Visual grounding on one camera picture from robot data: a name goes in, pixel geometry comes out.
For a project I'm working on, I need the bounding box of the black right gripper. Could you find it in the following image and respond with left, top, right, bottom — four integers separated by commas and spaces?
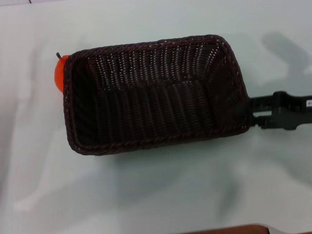
249, 91, 312, 131

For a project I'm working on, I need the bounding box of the dark brown woven basket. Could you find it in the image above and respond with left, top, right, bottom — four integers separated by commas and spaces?
62, 34, 252, 157

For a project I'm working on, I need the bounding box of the brown curved panel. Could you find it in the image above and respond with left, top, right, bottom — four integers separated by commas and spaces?
185, 223, 270, 234

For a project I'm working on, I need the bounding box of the orange toy fruit with stem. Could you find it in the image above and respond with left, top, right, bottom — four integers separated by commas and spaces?
54, 52, 70, 94

